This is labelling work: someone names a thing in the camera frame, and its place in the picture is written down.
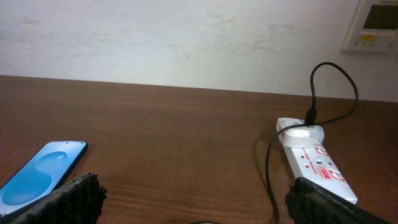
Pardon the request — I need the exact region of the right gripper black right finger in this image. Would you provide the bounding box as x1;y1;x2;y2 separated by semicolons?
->
285;177;389;224

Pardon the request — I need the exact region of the blue Galaxy smartphone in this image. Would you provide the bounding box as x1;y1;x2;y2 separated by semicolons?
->
1;141;88;222

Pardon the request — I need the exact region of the white power strip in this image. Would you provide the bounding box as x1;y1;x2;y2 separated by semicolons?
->
279;133;358;205

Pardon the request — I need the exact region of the white charger adapter plug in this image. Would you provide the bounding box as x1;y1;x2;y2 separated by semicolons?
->
281;126;325;147

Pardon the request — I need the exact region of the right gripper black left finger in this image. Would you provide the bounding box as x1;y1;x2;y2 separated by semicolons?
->
10;173;108;224

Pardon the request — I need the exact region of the black charging cable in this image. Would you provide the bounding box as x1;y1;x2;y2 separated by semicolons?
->
264;62;359;224

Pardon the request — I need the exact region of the beige wall control panel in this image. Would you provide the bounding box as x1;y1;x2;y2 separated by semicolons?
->
342;0;397;53

